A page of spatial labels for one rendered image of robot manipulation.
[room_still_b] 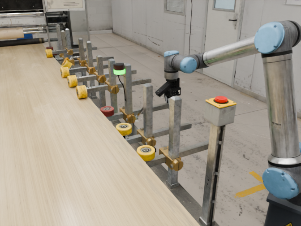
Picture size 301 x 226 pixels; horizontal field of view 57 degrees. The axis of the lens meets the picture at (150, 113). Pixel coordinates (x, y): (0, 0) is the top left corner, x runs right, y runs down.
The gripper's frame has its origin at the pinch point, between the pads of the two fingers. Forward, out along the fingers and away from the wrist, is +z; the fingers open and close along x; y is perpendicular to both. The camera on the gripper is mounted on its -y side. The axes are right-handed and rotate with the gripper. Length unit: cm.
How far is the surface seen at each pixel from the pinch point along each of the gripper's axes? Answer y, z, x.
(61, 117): -67, -9, 1
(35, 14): -49, -44, 229
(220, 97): -28, -41, -80
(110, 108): -39.6, -8.9, -1.0
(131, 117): -29.5, -4.0, -8.5
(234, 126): 140, 87, 77
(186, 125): -3.5, -0.2, -26.6
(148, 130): -30.0, -6.4, -31.1
